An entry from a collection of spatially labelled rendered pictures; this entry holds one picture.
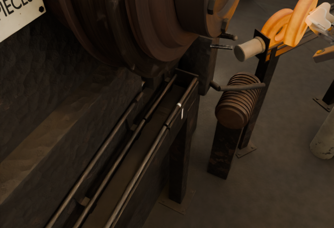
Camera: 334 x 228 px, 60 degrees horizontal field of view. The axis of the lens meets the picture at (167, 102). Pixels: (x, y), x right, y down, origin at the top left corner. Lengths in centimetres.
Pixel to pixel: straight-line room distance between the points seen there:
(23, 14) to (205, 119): 135
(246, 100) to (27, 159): 77
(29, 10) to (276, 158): 138
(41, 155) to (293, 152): 135
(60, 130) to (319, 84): 178
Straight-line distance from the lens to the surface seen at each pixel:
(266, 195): 149
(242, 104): 106
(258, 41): 105
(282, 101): 188
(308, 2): 90
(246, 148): 159
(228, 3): 57
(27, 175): 52
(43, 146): 54
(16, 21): 44
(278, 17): 106
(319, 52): 98
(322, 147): 163
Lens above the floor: 128
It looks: 47 degrees down
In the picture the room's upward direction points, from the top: straight up
